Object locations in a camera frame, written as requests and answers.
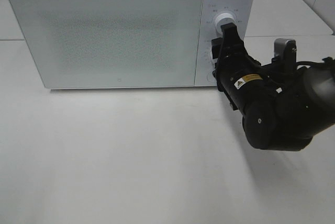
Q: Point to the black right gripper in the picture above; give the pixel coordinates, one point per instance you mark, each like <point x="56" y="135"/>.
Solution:
<point x="233" y="67"/>

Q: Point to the white dial knob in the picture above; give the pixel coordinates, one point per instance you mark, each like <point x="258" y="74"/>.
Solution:
<point x="223" y="19"/>
<point x="210" y="56"/>

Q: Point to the round white door button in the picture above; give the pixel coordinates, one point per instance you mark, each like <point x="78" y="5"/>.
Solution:
<point x="211" y="79"/>

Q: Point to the white microwave door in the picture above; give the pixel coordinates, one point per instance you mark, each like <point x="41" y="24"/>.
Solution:
<point x="111" y="43"/>

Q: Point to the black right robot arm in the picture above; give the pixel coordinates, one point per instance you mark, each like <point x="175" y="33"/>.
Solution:
<point x="285" y="103"/>

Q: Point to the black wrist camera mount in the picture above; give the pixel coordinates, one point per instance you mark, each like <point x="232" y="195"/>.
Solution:
<point x="285" y="55"/>

